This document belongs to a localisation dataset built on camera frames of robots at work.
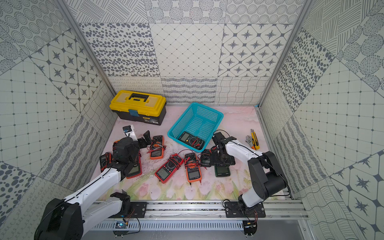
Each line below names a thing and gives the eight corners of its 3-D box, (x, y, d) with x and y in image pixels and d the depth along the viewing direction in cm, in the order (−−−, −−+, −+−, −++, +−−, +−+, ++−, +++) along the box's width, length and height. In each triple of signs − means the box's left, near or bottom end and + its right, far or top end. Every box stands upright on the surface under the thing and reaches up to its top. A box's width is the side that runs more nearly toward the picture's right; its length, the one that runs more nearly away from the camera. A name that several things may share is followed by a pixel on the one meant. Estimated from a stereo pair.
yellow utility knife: (254, 150, 99) (255, 148, 97) (249, 131, 109) (250, 129, 107) (259, 150, 99) (260, 148, 97) (253, 131, 109) (255, 129, 107)
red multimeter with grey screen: (155, 177, 86) (153, 174, 82) (174, 156, 95) (173, 152, 91) (165, 186, 83) (163, 183, 79) (183, 162, 92) (183, 159, 88)
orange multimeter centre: (188, 183, 84) (187, 181, 81) (183, 157, 94) (182, 154, 91) (202, 180, 85) (203, 177, 82) (196, 154, 95) (196, 151, 92)
